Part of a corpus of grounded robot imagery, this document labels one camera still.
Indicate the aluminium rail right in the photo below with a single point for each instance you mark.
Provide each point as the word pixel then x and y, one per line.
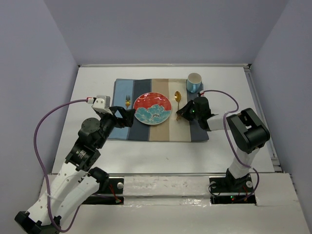
pixel 274 158

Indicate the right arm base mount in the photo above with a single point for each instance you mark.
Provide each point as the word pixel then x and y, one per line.
pixel 221 193

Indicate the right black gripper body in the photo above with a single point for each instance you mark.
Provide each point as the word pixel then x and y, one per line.
pixel 197 115

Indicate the aluminium rail front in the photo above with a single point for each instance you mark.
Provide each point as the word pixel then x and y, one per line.
pixel 167 174

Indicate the gold fork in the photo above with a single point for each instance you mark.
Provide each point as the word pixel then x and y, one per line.
pixel 128 101

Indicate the aluminium rail back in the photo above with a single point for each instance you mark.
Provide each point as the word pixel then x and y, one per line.
pixel 243 65

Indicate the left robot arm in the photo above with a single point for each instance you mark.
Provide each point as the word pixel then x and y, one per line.
pixel 77 178

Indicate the red and teal plate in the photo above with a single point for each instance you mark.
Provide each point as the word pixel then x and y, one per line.
pixel 152 108

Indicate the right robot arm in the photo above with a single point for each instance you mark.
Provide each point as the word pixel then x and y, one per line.
pixel 245 132

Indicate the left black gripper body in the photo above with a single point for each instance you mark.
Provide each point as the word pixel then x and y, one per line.
pixel 108 121

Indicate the gold spoon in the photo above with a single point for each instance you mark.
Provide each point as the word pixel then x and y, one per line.
pixel 177 99

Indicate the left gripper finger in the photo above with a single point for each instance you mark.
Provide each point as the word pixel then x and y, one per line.
pixel 118 111
pixel 122 122

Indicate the aluminium rail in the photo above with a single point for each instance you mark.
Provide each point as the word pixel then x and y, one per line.
pixel 243 65
pixel 167 174
pixel 274 158

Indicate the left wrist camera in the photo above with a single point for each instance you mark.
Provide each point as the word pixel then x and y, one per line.
pixel 102 104

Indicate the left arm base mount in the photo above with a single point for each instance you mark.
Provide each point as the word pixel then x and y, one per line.
pixel 109 193

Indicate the light blue mug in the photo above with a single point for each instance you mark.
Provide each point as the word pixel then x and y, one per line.
pixel 193 82

